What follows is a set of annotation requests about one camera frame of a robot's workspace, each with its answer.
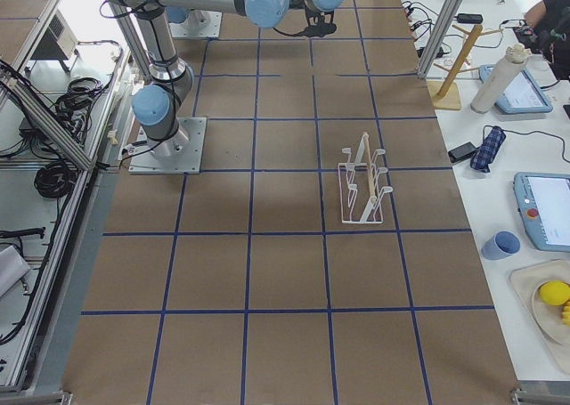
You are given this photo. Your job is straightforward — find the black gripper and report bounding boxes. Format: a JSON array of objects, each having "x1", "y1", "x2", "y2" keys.
[{"x1": 305, "y1": 7, "x2": 337, "y2": 28}]

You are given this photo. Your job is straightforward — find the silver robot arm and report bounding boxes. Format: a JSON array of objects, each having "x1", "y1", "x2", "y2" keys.
[{"x1": 105, "y1": 0, "x2": 344, "y2": 174}]

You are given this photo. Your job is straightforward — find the blue cup on desk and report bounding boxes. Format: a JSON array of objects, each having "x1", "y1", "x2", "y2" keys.
[{"x1": 481, "y1": 231, "x2": 520, "y2": 260}]

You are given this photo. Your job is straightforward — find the wooden mug tree stand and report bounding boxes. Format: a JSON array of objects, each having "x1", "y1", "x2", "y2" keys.
[{"x1": 427, "y1": 24, "x2": 501, "y2": 110}]

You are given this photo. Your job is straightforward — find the black power adapter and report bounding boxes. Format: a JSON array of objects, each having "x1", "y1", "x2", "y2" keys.
[{"x1": 448, "y1": 142, "x2": 478, "y2": 164}]

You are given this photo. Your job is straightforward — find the folded blue plaid umbrella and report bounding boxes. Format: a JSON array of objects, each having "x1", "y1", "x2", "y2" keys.
[{"x1": 469, "y1": 126, "x2": 506, "y2": 174}]

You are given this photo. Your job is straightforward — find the blue teach pendant far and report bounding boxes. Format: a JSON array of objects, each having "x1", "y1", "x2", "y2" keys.
[{"x1": 494, "y1": 69, "x2": 553, "y2": 115}]

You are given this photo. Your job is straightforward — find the blue teach pendant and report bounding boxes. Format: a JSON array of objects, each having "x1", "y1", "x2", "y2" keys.
[
  {"x1": 513, "y1": 172, "x2": 569, "y2": 252},
  {"x1": 494, "y1": 69, "x2": 553, "y2": 115}
]

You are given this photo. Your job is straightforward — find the person in black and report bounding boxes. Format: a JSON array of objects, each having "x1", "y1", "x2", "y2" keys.
[{"x1": 525, "y1": 0, "x2": 569, "y2": 80}]

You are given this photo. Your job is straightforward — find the blue teach pendant near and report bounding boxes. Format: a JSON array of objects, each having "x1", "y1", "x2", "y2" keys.
[{"x1": 513, "y1": 172, "x2": 569, "y2": 252}]

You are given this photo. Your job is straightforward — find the beige tray on desk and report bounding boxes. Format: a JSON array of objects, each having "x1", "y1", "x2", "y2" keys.
[{"x1": 509, "y1": 259, "x2": 569, "y2": 375}]

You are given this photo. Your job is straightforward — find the yellow lemon toy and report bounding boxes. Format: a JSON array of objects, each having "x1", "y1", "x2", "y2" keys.
[{"x1": 539, "y1": 279, "x2": 570, "y2": 306}]

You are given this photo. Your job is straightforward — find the beige plate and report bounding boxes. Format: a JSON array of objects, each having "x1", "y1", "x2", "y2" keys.
[{"x1": 531, "y1": 282, "x2": 569, "y2": 346}]

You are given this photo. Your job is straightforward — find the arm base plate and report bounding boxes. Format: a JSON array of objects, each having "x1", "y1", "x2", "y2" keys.
[
  {"x1": 166, "y1": 6, "x2": 223, "y2": 40},
  {"x1": 128, "y1": 117, "x2": 207, "y2": 174}
]

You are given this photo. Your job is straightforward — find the aluminium frame post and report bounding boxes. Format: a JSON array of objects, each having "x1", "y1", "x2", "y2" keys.
[{"x1": 417, "y1": 0, "x2": 462, "y2": 78}]

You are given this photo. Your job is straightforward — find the white wire cup rack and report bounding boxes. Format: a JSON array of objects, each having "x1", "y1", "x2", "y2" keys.
[{"x1": 337, "y1": 132, "x2": 393, "y2": 224}]

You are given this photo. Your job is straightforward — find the coiled black cables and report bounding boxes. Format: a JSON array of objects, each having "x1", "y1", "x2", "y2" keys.
[{"x1": 34, "y1": 160, "x2": 72, "y2": 201}]

